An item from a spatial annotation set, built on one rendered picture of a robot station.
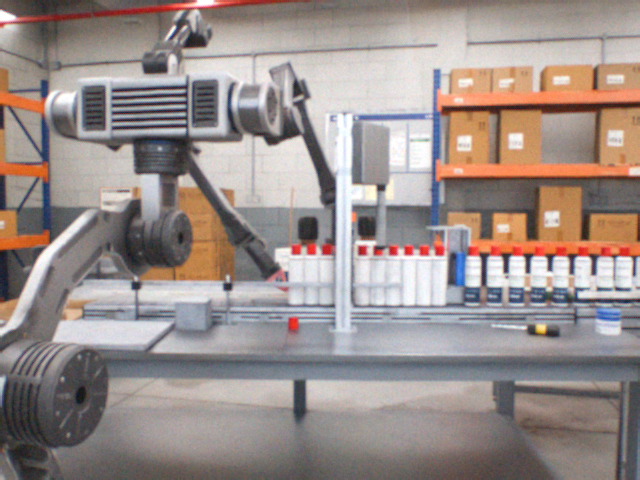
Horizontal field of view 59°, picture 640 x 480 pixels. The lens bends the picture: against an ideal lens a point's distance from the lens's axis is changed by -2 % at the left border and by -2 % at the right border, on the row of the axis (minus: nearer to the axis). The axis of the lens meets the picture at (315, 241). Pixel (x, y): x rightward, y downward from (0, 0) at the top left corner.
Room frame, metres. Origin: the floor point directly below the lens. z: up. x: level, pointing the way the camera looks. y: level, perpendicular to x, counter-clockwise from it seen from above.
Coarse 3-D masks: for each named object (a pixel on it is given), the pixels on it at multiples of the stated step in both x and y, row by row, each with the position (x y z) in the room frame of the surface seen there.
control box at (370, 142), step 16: (352, 128) 1.77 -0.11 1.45; (368, 128) 1.77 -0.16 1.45; (384, 128) 1.85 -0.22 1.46; (352, 144) 1.77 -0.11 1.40; (368, 144) 1.77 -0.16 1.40; (384, 144) 1.85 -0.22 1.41; (352, 160) 1.77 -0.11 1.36; (368, 160) 1.77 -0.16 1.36; (384, 160) 1.85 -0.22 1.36; (352, 176) 1.77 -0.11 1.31; (368, 176) 1.77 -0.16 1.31; (384, 176) 1.86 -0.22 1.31
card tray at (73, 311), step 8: (0, 304) 1.96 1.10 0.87; (8, 304) 2.00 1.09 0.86; (16, 304) 2.06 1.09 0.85; (72, 304) 2.07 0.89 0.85; (80, 304) 2.07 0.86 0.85; (0, 312) 1.82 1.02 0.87; (8, 312) 1.82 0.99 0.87; (64, 312) 1.81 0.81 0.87; (72, 312) 2.00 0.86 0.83; (80, 312) 2.00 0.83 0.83; (0, 320) 1.82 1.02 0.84; (8, 320) 1.82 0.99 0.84
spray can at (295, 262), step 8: (296, 248) 1.92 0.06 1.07; (296, 256) 1.92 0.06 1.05; (288, 264) 1.93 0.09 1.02; (296, 264) 1.91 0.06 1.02; (288, 272) 1.93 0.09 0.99; (296, 272) 1.91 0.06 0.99; (288, 280) 1.93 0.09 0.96; (296, 280) 1.91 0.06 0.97; (288, 288) 1.93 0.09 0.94; (296, 288) 1.91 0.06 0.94; (288, 296) 1.93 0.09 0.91; (296, 296) 1.91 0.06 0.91; (288, 304) 1.93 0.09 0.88; (296, 304) 1.91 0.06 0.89
